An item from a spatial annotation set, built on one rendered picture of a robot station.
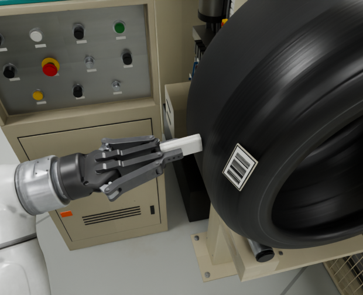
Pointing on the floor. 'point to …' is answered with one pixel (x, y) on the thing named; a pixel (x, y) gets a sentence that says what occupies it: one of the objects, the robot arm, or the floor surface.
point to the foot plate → (208, 269)
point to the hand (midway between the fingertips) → (181, 147)
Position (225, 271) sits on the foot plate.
